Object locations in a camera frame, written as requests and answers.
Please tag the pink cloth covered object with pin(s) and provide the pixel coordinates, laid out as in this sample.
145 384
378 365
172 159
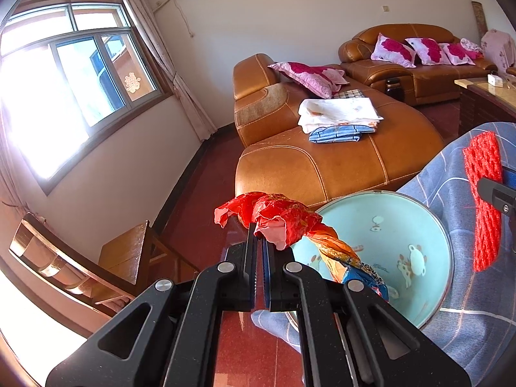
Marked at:
499 48

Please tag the folded white cloth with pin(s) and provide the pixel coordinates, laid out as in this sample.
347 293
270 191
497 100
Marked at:
320 113

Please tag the beige curtain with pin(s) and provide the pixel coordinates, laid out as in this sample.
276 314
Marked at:
147 27

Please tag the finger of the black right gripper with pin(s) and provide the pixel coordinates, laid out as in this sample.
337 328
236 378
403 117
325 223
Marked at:
500 196

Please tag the wooden chair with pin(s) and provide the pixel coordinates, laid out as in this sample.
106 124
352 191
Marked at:
127 265

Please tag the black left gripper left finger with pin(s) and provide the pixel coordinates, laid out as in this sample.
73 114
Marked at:
169 334

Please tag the light blue cartoon trash bin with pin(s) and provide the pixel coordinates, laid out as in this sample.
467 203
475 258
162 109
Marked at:
403 241

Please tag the red orange snack wrapper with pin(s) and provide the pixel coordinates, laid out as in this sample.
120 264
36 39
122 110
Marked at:
283 222

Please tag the brown leather chaise sofa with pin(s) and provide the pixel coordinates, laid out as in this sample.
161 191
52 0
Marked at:
279 157

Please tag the folded blue striped cloth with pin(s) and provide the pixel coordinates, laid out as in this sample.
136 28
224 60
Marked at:
340 133

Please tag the pink pillow on sofa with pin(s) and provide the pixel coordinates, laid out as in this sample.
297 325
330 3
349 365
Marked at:
456 54
391 51
429 51

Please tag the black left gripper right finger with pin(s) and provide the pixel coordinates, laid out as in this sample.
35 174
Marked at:
348 335

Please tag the brown leather long sofa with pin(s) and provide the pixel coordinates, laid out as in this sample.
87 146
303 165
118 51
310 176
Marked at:
423 84

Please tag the pink pillow middle on sofa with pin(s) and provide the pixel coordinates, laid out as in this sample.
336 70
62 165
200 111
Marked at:
429 51

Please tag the pink floral pillow on chaise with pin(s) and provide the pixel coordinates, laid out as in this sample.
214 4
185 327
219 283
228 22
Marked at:
323 81

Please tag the wooden coffee table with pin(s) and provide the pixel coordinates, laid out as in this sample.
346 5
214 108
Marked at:
480 102

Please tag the window with frame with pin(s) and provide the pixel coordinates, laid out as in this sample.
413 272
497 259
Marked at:
74 72

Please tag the pink pillow left on sofa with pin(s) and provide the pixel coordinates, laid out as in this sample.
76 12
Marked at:
391 51

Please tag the pink pillow right on sofa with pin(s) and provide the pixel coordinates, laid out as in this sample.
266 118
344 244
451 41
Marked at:
456 54

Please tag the white tissue box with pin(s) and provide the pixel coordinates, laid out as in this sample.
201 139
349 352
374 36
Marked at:
495 80

